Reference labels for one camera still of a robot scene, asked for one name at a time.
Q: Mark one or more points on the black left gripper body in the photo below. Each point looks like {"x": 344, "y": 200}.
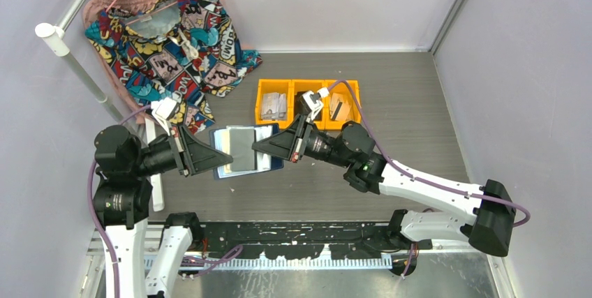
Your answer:
{"x": 175, "y": 146}

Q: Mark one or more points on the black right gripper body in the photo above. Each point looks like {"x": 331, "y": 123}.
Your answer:
{"x": 310, "y": 138}

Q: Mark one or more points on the navy leather card holder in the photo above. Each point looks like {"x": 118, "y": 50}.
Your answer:
{"x": 237, "y": 142}

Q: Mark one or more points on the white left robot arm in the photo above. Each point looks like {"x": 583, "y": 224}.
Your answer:
{"x": 121, "y": 205}

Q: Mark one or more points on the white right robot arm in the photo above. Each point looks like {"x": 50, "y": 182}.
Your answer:
{"x": 481, "y": 215}

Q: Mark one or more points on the stack of black cards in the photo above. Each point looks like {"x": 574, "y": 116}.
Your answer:
{"x": 301, "y": 106}

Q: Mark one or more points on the yellow bin with silver cards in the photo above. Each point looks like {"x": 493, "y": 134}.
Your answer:
{"x": 281, "y": 86}

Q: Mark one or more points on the stack of gold cards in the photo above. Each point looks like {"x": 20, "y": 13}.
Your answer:
{"x": 341, "y": 107}

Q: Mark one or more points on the yellow bin with gold cards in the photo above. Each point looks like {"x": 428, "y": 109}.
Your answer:
{"x": 343, "y": 89}

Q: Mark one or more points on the comic print shorts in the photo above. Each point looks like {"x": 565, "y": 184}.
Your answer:
{"x": 180, "y": 49}

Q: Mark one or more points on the silver clothes rack pole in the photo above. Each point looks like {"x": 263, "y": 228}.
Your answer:
{"x": 66, "y": 39}

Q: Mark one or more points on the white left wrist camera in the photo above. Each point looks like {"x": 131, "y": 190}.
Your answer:
{"x": 163, "y": 110}

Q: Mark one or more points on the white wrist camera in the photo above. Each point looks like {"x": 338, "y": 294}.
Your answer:
{"x": 316, "y": 103}
{"x": 163, "y": 110}

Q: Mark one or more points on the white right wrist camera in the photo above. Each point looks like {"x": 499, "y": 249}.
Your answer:
{"x": 316, "y": 103}

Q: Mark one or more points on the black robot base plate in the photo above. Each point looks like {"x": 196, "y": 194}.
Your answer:
{"x": 301, "y": 246}

